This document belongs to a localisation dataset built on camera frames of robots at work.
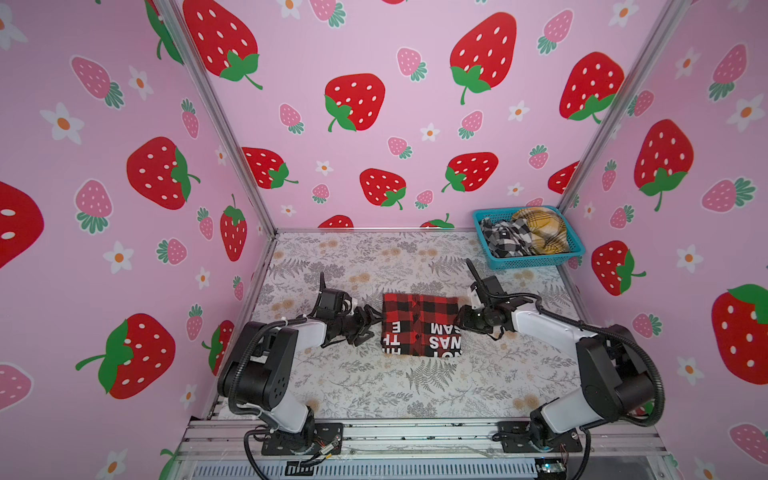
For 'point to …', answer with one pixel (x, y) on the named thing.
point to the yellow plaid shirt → (548, 230)
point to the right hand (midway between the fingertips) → (457, 321)
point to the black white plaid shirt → (508, 238)
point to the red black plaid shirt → (421, 326)
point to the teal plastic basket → (576, 249)
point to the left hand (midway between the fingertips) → (381, 323)
